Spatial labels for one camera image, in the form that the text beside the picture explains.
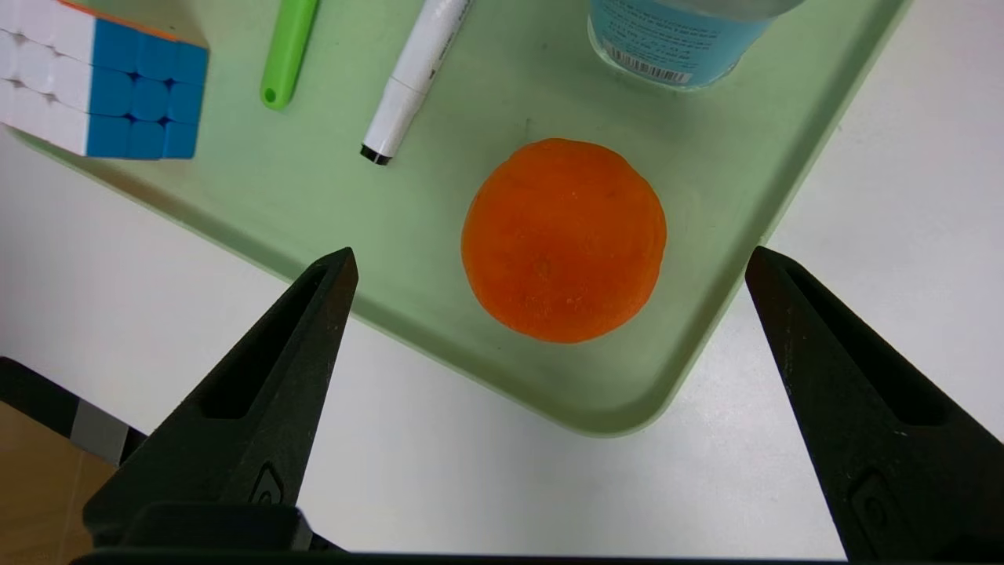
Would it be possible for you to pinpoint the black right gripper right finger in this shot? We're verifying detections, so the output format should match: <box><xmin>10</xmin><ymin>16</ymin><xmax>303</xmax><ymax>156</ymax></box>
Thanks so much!
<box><xmin>744</xmin><ymin>246</ymin><xmax>1004</xmax><ymax>562</ymax></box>

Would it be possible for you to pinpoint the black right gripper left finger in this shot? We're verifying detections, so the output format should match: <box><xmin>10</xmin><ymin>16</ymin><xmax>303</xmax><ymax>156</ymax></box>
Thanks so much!
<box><xmin>82</xmin><ymin>247</ymin><xmax>360</xmax><ymax>550</ymax></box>

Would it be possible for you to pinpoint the orange fruit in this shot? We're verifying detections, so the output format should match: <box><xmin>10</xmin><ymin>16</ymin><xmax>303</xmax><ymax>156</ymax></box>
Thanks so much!
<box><xmin>461</xmin><ymin>138</ymin><xmax>668</xmax><ymax>344</ymax></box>

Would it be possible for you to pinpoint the multicolour puzzle cube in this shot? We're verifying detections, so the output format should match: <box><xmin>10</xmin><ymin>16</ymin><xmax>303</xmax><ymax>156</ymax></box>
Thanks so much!
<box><xmin>0</xmin><ymin>0</ymin><xmax>210</xmax><ymax>161</ymax></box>

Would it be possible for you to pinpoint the white marker pen black tip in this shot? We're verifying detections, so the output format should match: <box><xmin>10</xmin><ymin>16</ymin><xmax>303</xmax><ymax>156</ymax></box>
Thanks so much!
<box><xmin>360</xmin><ymin>0</ymin><xmax>474</xmax><ymax>166</ymax></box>

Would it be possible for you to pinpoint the clear water bottle blue label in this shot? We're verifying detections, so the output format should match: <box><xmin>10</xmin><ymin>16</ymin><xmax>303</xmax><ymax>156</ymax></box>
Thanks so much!
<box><xmin>587</xmin><ymin>0</ymin><xmax>805</xmax><ymax>89</ymax></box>

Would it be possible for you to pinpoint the light green plastic tray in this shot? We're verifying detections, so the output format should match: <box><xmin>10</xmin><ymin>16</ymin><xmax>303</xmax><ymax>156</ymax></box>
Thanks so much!
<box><xmin>8</xmin><ymin>0</ymin><xmax>915</xmax><ymax>437</ymax></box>

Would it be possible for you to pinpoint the yellow spork with green handle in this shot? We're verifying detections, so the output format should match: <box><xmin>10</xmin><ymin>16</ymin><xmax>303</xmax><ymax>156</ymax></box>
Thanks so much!
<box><xmin>260</xmin><ymin>0</ymin><xmax>320</xmax><ymax>110</ymax></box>

